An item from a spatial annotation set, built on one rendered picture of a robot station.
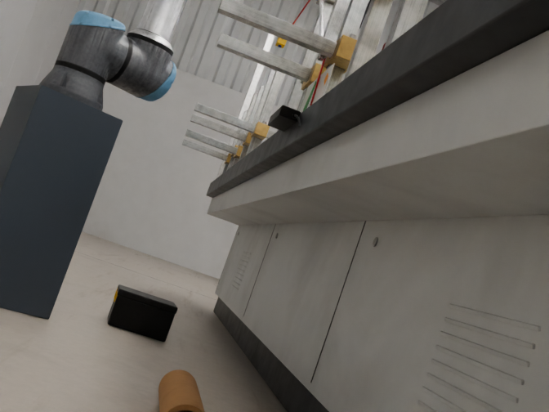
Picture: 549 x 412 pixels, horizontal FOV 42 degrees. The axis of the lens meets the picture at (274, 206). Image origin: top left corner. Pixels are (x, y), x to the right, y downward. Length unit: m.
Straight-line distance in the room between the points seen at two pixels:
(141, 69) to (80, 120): 0.27
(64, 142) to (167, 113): 7.47
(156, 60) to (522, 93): 1.67
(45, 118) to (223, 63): 7.68
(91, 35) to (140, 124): 7.36
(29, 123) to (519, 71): 1.53
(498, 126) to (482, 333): 0.41
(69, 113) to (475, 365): 1.39
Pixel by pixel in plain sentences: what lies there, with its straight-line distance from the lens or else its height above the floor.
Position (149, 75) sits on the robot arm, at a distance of 2.23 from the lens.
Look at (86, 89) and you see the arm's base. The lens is 2.12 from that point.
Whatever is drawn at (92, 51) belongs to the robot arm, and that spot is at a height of 0.75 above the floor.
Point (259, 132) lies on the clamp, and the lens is 2.80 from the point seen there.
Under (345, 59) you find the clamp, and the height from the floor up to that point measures 0.82.
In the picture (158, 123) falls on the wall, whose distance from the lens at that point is 9.49.
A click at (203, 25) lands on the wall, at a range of 9.79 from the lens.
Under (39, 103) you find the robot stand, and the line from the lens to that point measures 2.04.
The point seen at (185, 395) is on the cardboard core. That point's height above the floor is 0.08.
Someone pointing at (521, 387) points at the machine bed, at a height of 0.30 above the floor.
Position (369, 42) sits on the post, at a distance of 1.43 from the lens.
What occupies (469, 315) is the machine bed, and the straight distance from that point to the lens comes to 1.08.
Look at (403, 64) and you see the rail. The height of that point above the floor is 0.64.
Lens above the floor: 0.34
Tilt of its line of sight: 5 degrees up
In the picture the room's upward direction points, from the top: 19 degrees clockwise
